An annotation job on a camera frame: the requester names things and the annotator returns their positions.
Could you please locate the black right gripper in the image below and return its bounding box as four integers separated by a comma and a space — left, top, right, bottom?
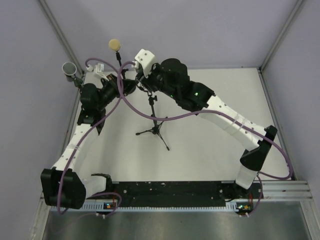
135, 63, 179, 102

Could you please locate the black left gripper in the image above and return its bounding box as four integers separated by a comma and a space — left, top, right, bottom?
95, 73, 138, 111

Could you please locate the black tripod shock-mount stand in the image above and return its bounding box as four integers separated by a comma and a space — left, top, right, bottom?
135, 85, 170, 151

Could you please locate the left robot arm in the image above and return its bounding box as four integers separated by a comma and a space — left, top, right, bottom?
40, 74, 120, 209

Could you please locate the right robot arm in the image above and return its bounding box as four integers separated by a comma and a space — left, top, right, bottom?
134, 57, 278, 198

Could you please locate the black left round-base stand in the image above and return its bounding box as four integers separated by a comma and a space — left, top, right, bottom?
71, 75, 84, 92

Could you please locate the grey microphone on left stand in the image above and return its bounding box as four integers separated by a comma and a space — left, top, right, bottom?
62, 62, 77, 82

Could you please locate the cream yellow microphone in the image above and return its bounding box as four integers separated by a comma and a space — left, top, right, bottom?
108, 38, 121, 52

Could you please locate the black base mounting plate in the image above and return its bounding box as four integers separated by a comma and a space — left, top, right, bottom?
107, 181, 261, 208

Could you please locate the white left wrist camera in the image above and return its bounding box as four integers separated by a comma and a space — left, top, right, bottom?
86, 63, 107, 79

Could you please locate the aluminium frame rail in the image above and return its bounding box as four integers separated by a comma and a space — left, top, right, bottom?
60, 180, 313, 215

